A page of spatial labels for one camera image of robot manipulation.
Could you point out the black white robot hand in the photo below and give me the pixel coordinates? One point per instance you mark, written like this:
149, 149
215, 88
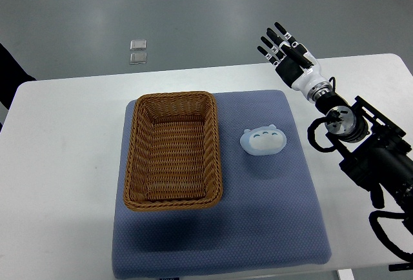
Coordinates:
294, 63

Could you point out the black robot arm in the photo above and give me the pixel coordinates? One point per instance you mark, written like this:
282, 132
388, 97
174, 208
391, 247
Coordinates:
375, 157

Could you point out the brown wicker basket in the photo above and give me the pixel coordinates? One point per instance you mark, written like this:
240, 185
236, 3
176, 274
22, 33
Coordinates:
173, 158

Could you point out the blue textured mat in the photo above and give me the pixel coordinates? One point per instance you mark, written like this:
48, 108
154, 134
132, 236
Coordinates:
268, 216

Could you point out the lower metal floor plate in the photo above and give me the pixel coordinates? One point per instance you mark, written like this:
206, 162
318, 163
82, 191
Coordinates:
137, 58

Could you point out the metal floor plate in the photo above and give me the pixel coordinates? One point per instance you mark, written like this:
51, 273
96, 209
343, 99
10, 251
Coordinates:
138, 44
137, 58

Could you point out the upper metal floor plate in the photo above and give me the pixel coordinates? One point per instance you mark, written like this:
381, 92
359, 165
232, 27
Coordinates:
138, 44

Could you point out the white table leg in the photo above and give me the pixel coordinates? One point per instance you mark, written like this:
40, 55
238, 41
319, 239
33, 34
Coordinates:
345, 274

